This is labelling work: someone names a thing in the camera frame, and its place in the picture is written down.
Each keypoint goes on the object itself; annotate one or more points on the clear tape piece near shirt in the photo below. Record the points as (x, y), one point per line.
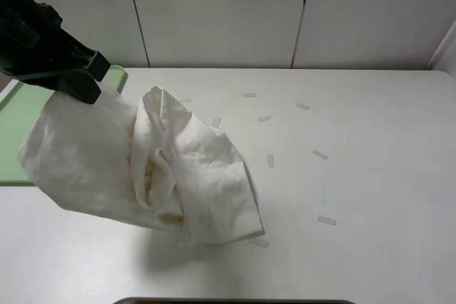
(216, 121)

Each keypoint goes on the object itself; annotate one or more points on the clear tape piece bottom middle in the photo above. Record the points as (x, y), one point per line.
(259, 242)

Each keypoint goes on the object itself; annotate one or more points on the white short sleeve shirt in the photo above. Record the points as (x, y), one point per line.
(154, 165)

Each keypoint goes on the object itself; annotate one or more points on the clear tape piece upper right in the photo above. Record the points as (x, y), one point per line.
(302, 106)

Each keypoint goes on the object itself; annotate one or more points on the clear tape piece centre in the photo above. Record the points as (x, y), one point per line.
(265, 118)

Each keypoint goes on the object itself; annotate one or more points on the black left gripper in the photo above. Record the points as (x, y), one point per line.
(34, 47)

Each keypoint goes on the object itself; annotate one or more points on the green plastic tray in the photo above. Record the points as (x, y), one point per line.
(10, 111)

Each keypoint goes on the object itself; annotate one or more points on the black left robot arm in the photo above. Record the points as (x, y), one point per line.
(35, 50)

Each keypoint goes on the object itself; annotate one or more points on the clear tape piece vertical middle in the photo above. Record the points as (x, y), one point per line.
(270, 160)

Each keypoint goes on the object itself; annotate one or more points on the clear tape piece lower right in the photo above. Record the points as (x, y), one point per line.
(326, 220)

